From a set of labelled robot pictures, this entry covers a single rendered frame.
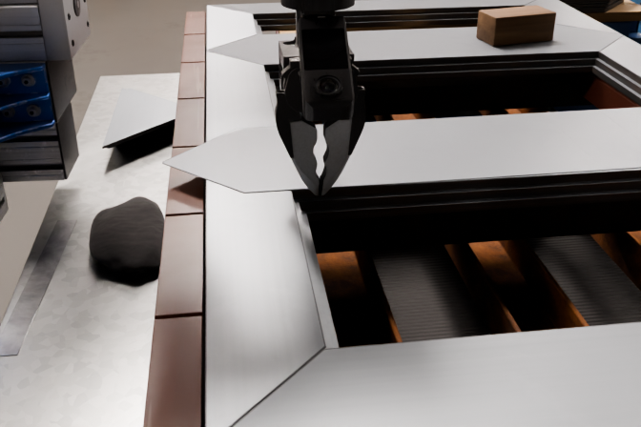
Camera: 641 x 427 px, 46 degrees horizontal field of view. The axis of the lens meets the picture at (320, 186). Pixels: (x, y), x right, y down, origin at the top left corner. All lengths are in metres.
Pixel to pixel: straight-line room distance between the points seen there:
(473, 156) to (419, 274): 0.36
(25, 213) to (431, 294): 1.80
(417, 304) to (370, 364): 0.58
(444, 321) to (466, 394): 0.57
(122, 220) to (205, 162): 0.22
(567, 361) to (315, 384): 0.19
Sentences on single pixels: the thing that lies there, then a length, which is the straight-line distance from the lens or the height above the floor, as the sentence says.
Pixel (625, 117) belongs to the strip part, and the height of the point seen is 0.85.
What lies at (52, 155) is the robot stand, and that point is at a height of 0.76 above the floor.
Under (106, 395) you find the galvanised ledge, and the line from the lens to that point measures 0.82.
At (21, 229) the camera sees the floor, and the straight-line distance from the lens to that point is 2.61.
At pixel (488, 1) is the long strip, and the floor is 0.85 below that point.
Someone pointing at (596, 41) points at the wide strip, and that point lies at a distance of 1.42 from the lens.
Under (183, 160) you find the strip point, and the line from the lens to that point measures 0.88.
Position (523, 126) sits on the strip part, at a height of 0.85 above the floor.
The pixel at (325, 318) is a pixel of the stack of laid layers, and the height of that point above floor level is 0.84.
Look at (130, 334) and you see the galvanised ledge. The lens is 0.89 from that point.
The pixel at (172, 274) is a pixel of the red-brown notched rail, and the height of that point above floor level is 0.83.
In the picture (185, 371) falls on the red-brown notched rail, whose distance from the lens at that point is 0.60.
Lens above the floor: 1.21
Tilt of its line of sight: 27 degrees down
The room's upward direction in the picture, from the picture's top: straight up
